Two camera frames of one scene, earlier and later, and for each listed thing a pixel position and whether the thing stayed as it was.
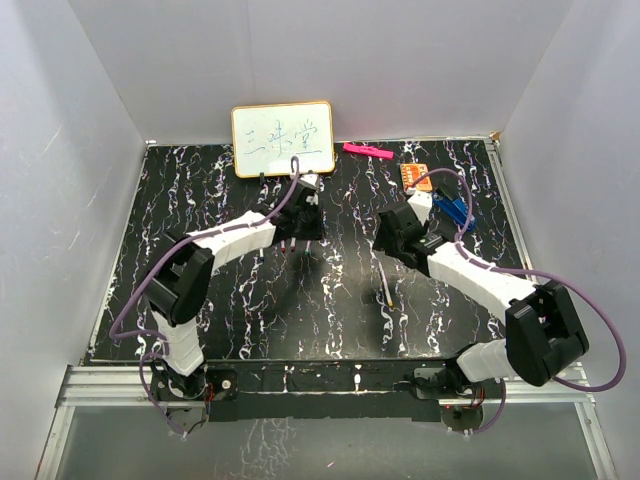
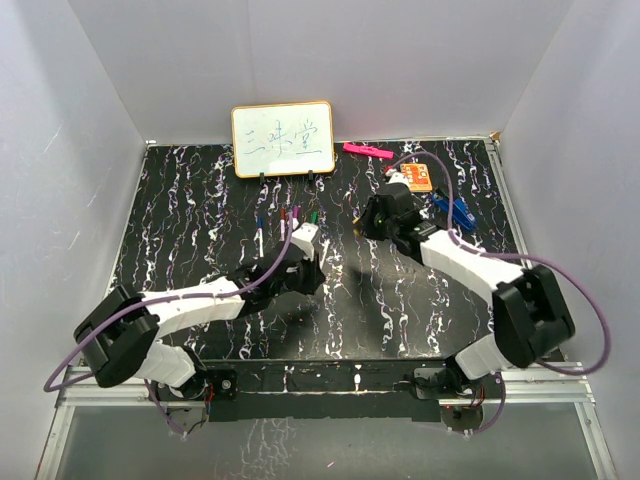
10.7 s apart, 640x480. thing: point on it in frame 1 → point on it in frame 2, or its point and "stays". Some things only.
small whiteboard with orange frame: (267, 137) stays
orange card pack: (410, 172) stays
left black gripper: (317, 232) → (314, 275)
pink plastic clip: (367, 150) stays
